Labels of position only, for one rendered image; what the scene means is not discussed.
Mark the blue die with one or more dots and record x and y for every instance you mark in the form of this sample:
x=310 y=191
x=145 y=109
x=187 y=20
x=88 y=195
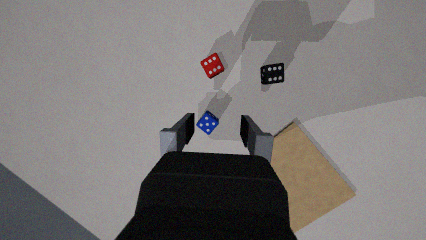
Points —
x=207 y=122

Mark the tan square mat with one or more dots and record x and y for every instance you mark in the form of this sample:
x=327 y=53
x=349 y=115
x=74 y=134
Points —
x=313 y=185

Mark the black die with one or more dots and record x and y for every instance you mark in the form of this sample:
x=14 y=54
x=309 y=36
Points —
x=273 y=73

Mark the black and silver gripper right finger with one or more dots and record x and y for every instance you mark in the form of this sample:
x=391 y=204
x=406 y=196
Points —
x=258 y=142

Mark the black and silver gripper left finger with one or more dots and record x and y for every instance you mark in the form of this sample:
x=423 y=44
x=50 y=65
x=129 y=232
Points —
x=175 y=138

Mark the red die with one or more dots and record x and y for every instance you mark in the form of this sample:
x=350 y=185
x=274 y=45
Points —
x=212 y=65

